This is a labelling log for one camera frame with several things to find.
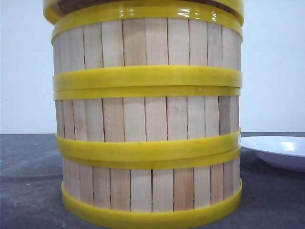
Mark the bamboo steamer drawer yellow rims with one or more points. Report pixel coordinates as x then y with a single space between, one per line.
146 132

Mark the white plate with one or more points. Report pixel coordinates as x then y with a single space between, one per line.
285 152

